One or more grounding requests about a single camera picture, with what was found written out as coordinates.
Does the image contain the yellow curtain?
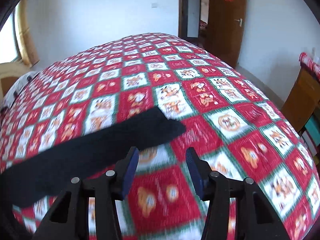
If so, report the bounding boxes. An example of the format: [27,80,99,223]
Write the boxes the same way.
[14,0,39,68]

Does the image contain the white patterned pillow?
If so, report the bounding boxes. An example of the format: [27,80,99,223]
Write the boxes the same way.
[1,71,39,109]

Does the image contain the brown wooden door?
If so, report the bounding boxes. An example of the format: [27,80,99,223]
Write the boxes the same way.
[204,0,247,68]

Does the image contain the wooden dresser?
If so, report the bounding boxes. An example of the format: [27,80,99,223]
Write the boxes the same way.
[281,65,319,154]

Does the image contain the red plaid folded cloth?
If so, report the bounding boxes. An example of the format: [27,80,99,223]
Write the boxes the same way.
[299,52,320,81]

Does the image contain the black pants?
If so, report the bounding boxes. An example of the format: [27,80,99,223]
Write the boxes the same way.
[1,107,186,208]

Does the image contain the red checkered cartoon bedspread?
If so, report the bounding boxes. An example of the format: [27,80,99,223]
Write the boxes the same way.
[1,33,319,239]

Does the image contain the silver door handle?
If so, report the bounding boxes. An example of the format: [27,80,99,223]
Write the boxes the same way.
[235,18,243,28]

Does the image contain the cream wooden headboard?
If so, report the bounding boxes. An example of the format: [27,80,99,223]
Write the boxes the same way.
[0,62,30,99]

